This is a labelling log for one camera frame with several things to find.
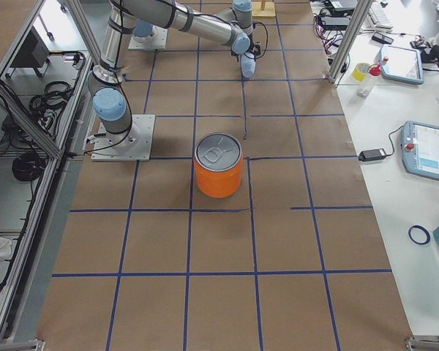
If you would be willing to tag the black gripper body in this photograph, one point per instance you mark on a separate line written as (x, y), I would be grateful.
(251, 36)

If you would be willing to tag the translucent white plastic cup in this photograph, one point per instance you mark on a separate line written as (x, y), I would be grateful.
(248, 64)

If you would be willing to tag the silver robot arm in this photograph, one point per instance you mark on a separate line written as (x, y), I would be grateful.
(232, 27)
(144, 31)

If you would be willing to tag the wooden cup tree stand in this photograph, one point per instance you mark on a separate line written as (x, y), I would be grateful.
(263, 9)

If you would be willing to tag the yellow tape roll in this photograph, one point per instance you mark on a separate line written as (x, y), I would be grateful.
(360, 71)

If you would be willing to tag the orange can-shaped container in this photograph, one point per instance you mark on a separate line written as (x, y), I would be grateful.
(218, 161)

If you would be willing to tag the red-capped squeeze bottle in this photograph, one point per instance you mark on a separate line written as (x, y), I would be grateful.
(371, 78)

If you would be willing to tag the blue teach pendant far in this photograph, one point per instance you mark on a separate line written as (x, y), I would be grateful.
(403, 65)

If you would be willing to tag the blue teach pendant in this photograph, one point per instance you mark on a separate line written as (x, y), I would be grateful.
(420, 149)
(403, 65)

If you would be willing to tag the black power adapter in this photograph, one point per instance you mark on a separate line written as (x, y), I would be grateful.
(372, 155)

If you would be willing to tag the blue teach pendant near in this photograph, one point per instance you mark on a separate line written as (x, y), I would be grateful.
(420, 149)

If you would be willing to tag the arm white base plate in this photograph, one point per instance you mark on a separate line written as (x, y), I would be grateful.
(157, 40)
(121, 148)

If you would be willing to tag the aluminium frame post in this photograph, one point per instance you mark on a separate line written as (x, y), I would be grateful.
(358, 17)

